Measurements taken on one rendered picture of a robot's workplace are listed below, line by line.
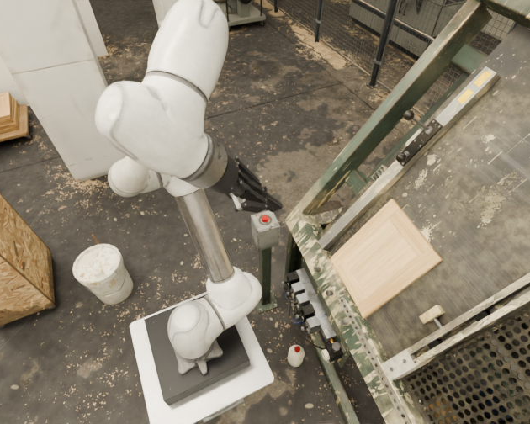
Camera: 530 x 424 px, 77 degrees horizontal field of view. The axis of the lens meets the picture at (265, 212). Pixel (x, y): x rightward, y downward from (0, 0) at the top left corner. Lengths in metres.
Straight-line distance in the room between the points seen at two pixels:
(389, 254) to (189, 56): 1.13
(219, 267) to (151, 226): 1.80
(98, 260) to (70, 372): 0.70
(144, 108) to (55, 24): 2.45
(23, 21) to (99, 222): 1.51
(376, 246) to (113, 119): 1.20
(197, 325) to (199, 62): 0.93
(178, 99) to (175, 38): 0.09
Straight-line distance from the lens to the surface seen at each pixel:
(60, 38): 2.95
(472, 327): 1.26
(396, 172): 1.45
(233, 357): 1.48
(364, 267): 1.51
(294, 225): 1.77
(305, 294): 1.66
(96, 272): 2.39
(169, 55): 0.55
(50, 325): 2.82
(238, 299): 1.31
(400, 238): 1.43
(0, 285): 2.52
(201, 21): 0.59
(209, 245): 1.20
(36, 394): 2.67
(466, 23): 1.58
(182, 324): 1.26
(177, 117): 0.51
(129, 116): 0.48
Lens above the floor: 2.24
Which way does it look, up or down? 50 degrees down
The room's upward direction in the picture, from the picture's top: straight up
